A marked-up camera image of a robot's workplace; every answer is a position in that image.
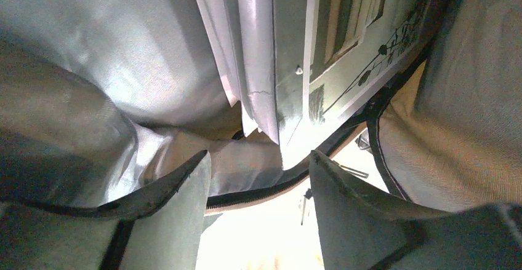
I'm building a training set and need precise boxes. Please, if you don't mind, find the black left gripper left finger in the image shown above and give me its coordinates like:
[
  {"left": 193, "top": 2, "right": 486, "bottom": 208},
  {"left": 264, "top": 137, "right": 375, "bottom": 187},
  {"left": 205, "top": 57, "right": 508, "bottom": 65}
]
[{"left": 1, "top": 150, "right": 211, "bottom": 269}]

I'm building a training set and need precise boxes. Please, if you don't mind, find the cream canvas student bag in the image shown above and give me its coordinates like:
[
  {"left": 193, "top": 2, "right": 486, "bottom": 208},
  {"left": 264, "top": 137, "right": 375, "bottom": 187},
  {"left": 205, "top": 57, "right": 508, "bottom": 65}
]
[{"left": 1, "top": 0, "right": 521, "bottom": 211}]

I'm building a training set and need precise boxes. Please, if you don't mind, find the grey ianra book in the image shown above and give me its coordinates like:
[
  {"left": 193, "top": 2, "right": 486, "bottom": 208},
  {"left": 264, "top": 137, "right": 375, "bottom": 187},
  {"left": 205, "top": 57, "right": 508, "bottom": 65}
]
[{"left": 196, "top": 0, "right": 436, "bottom": 170}]

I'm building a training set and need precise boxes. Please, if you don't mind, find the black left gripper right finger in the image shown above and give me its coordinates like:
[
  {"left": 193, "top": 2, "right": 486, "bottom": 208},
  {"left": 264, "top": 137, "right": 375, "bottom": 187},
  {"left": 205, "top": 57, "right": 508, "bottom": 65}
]
[{"left": 309, "top": 151, "right": 521, "bottom": 269}]

